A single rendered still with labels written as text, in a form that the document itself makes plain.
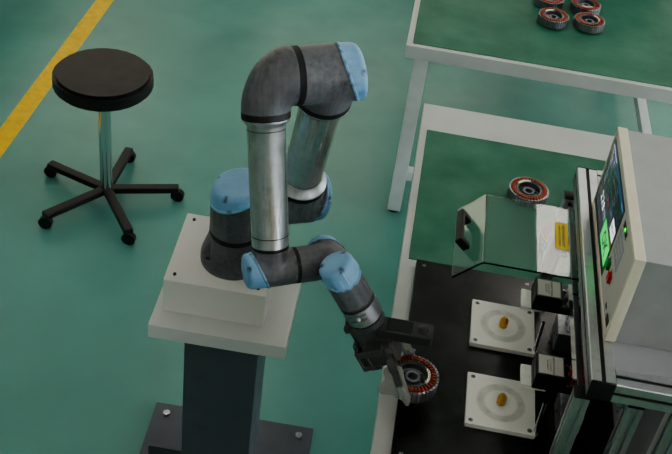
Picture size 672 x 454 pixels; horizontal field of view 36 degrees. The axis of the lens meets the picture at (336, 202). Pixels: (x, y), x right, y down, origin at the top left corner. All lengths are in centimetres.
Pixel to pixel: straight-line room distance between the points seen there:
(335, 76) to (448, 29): 177
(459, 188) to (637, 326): 104
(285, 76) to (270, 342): 70
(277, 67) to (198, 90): 266
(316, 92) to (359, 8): 345
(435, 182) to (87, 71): 134
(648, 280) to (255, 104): 78
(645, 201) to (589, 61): 170
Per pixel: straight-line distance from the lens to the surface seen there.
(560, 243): 230
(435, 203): 284
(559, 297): 239
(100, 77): 361
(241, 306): 238
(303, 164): 218
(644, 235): 196
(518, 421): 229
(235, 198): 224
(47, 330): 347
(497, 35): 374
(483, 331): 245
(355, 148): 433
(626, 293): 195
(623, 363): 200
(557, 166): 311
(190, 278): 238
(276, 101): 195
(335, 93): 199
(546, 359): 223
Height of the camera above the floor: 245
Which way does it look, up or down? 38 degrees down
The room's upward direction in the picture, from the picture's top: 8 degrees clockwise
